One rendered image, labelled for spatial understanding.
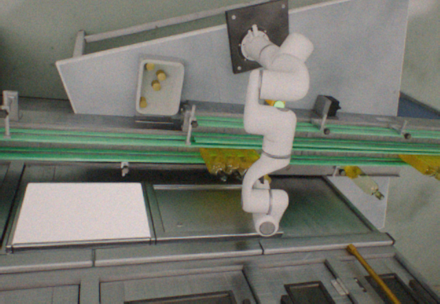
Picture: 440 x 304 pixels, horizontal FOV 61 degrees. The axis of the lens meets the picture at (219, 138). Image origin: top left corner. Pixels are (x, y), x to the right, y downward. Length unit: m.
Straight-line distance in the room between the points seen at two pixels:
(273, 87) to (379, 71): 1.06
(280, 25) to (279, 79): 0.61
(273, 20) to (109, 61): 0.69
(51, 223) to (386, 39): 1.65
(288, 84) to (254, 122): 0.15
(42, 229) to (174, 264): 0.42
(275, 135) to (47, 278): 0.74
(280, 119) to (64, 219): 0.77
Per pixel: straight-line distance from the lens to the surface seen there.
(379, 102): 2.14
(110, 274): 1.19
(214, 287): 1.22
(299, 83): 1.07
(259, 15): 1.61
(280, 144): 1.04
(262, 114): 1.02
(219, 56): 1.62
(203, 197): 1.49
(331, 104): 1.85
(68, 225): 1.31
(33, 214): 1.36
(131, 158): 1.49
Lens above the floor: 2.24
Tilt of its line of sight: 57 degrees down
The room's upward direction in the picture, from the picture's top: 148 degrees clockwise
